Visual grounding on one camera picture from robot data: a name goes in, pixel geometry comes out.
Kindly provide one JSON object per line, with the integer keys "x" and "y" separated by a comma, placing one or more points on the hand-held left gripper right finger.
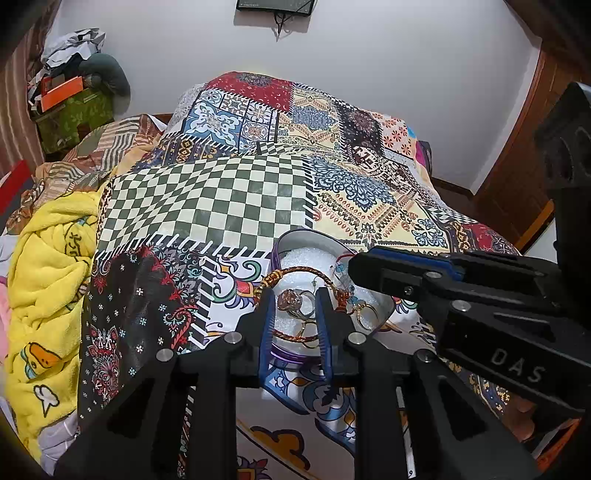
{"x": 325, "y": 337}

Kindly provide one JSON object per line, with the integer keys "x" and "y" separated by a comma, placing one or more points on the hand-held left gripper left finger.
{"x": 265, "y": 332}

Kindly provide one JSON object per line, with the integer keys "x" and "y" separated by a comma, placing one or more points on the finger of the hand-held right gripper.
{"x": 388, "y": 274}
{"x": 508, "y": 272}

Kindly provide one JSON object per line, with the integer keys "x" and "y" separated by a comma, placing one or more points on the gold rings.
{"x": 364, "y": 314}

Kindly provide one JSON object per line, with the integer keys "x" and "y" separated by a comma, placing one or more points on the heart-shaped purple jewelry box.
{"x": 300, "y": 263}

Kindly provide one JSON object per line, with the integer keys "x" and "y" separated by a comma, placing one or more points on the wooden wardrobe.
{"x": 531, "y": 138}

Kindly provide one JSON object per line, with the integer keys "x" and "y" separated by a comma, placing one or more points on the patchwork printed quilt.
{"x": 231, "y": 194}

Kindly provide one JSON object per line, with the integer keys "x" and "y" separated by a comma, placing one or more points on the yellow cartoon blanket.
{"x": 51, "y": 286}

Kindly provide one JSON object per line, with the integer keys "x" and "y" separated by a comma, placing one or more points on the striped brown blanket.
{"x": 106, "y": 143}

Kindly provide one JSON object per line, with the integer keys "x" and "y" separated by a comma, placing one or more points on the pink cloth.
{"x": 4, "y": 323}

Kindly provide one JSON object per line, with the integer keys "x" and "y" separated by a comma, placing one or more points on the green patterned covered box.
{"x": 76, "y": 122}

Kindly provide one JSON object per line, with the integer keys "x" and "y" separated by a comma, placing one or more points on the red box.
{"x": 14, "y": 184}

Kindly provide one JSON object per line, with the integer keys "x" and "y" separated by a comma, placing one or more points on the orange box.
{"x": 60, "y": 92}

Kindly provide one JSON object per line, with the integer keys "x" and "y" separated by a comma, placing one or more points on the striped pink curtain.
{"x": 21, "y": 92}

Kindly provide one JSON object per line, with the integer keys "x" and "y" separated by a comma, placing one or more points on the pile of clothes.
{"x": 69, "y": 48}

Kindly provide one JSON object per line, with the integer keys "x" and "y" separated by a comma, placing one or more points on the small black wall monitor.
{"x": 276, "y": 4}

